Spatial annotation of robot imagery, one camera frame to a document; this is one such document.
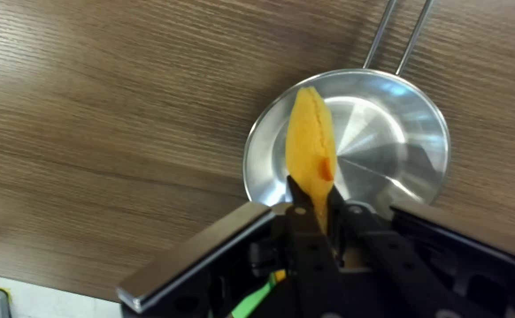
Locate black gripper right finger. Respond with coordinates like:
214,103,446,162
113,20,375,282
325,186,497,318

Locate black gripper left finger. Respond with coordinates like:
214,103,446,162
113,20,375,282
283,176,355,318

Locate round steel pan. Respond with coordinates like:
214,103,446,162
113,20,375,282
240,0,453,223

